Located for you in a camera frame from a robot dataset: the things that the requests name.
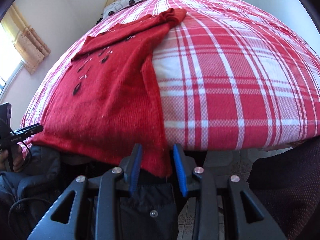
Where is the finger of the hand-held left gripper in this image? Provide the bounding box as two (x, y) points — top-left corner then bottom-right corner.
(15, 124), (44, 138)

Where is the red plaid bed sheet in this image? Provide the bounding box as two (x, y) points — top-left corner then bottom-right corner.
(20, 0), (320, 153)

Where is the large sliding window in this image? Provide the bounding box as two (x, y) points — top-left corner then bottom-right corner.
(0, 20), (25, 90)

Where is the grey patterned pillow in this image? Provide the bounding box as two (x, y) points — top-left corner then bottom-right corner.
(103, 0), (146, 17)

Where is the dark maroon mesh chair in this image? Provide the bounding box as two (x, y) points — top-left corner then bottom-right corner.
(246, 135), (320, 240)

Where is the person's left hand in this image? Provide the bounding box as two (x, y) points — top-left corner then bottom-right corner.
(0, 145), (24, 173)

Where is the red knitted sweater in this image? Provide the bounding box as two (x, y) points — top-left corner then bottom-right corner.
(32, 7), (187, 178)

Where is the person's left forearm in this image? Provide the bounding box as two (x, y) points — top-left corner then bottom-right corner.
(0, 144), (63, 205)

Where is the black cable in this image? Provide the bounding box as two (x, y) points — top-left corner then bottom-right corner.
(7, 140), (54, 230)

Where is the person's dark jacket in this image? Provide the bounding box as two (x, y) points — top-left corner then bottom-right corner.
(92, 170), (179, 240)

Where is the yellow patterned curtain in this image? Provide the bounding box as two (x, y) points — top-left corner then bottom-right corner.
(5, 2), (52, 75)

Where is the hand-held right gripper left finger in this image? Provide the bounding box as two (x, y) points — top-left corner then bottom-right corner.
(26, 144), (143, 240)

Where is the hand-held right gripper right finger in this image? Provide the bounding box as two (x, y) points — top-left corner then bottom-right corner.
(172, 144), (288, 240)

